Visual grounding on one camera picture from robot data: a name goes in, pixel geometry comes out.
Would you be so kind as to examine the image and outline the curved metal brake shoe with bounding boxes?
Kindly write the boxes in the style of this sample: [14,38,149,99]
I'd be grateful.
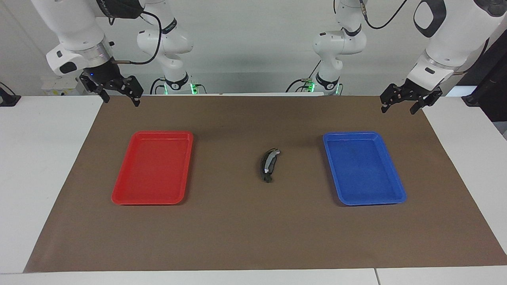
[259,148,282,182]

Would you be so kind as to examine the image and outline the blue plastic tray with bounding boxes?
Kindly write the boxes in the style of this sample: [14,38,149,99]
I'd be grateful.
[322,131,408,206]

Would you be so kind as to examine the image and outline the red plastic tray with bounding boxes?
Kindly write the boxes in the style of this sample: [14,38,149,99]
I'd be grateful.
[111,130,194,206]

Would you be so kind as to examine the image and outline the black angled stand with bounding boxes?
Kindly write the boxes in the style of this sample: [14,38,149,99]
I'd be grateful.
[456,30,507,123]

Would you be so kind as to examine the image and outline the black table clamp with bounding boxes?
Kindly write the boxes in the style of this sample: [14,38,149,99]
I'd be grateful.
[0,82,21,107]

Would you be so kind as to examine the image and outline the brown table mat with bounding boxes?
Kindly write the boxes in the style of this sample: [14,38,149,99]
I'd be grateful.
[23,95,507,274]

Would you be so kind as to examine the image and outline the white wall socket box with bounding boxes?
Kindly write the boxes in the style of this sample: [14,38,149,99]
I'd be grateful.
[40,76,85,97]

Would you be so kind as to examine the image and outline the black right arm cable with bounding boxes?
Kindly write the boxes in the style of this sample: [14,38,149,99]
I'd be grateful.
[108,10,164,65]

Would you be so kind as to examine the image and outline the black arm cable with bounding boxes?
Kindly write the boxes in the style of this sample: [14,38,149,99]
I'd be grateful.
[108,10,164,65]
[333,0,409,30]

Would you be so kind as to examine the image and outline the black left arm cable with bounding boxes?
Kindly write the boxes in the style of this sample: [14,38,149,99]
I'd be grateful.
[333,0,409,30]

